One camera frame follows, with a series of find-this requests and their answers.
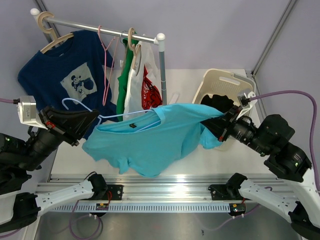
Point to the light blue wire hanger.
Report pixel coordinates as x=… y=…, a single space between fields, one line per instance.
x=100 y=117

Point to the cream laundry basket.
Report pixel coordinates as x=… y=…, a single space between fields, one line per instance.
x=223 y=83

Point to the light blue t shirt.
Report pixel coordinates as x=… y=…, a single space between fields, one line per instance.
x=149 y=143

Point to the white slotted cable duct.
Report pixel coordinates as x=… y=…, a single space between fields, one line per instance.
x=86 y=207

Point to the metal clothes rack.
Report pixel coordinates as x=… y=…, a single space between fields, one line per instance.
x=156 y=43

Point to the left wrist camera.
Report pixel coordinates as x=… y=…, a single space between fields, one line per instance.
x=27 y=112

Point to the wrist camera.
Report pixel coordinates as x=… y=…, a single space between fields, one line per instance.
x=246 y=104
x=27 y=112

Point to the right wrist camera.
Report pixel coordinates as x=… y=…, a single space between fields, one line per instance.
x=246 y=104

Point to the green t shirt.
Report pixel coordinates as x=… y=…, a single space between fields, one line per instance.
x=123 y=78

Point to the black t shirt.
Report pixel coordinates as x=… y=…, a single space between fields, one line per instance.
x=219 y=102

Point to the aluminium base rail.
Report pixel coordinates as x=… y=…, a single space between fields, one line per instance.
x=168 y=189

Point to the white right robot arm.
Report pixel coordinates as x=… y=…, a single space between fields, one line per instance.
x=285 y=160

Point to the white printed t shirt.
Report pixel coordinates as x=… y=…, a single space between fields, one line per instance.
x=144 y=83

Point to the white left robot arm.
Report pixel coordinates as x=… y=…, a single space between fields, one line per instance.
x=17 y=159

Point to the navy blue t shirt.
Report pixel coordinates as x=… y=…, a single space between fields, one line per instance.
x=75 y=70

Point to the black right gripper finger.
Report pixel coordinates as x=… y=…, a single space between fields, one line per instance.
x=217 y=126
x=231 y=114

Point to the beige wooden hanger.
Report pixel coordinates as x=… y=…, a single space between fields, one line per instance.
x=133 y=47
x=55 y=40

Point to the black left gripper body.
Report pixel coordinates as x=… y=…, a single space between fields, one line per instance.
x=59 y=137

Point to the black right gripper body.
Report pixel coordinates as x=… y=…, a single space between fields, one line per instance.
x=242 y=132

